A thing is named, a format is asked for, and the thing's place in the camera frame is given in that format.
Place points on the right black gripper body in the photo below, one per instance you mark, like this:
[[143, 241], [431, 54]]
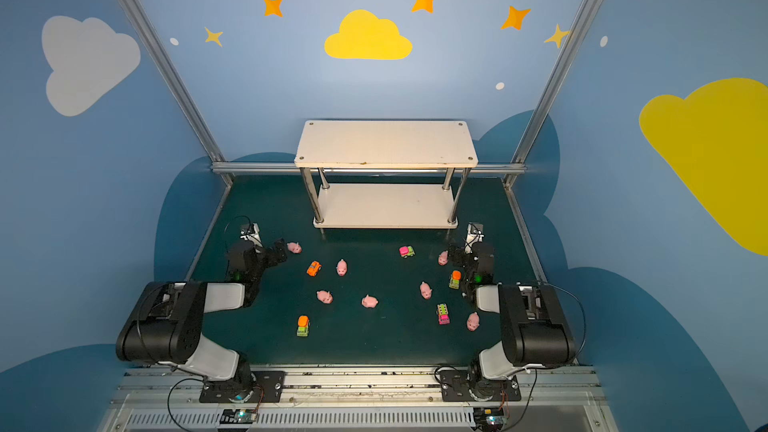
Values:
[[461, 255]]

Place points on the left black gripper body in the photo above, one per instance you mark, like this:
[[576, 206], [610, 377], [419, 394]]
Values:
[[268, 253]]

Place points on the pink pig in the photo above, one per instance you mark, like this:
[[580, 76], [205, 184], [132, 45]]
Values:
[[294, 247], [369, 302], [342, 268], [473, 322], [443, 258], [324, 296], [425, 290]]

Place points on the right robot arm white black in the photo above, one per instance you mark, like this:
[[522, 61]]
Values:
[[534, 332]]

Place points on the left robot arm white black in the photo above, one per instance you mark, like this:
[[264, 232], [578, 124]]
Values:
[[166, 325]]

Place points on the white two-tier shelf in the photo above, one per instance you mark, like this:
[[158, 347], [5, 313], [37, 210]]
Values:
[[369, 146]]

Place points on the orange green toy truck right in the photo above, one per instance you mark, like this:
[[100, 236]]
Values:
[[455, 280]]

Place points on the orange green toy truck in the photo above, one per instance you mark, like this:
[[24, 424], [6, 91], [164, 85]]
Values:
[[455, 280], [303, 326]]

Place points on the orange toy car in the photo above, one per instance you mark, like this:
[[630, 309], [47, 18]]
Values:
[[314, 268]]

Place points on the pink green toy car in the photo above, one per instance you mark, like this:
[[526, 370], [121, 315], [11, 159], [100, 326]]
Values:
[[406, 251]]

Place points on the pink green toy truck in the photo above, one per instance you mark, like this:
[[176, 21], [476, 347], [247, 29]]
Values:
[[442, 314]]

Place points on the orange green toy truck left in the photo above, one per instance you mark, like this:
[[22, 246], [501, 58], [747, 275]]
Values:
[[303, 326]]

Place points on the right controller board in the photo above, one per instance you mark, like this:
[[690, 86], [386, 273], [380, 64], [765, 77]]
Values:
[[488, 419]]

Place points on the controller board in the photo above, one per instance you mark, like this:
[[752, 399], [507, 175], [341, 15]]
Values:
[[488, 419], [240, 417]]

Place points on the left controller board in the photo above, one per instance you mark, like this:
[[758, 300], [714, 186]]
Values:
[[240, 417]]

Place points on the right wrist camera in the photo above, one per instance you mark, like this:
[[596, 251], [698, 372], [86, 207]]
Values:
[[475, 234]]

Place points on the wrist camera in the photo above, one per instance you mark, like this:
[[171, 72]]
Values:
[[250, 232], [475, 234]]

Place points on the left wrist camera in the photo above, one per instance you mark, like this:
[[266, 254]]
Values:
[[250, 232]]

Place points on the right aluminium frame post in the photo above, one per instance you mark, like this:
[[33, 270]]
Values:
[[583, 20]]

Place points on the aluminium frame post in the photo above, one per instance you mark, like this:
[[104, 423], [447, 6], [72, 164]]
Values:
[[583, 20], [173, 80]]

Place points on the rear aluminium frame bar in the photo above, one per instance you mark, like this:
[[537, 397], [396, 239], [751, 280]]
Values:
[[250, 168]]

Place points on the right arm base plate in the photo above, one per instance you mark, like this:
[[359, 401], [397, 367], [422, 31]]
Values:
[[465, 386]]

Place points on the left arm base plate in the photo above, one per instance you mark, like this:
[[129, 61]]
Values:
[[260, 386]]

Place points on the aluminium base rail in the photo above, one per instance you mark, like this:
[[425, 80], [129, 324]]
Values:
[[359, 398]]

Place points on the left aluminium frame post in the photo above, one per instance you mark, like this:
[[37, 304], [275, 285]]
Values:
[[173, 80]]

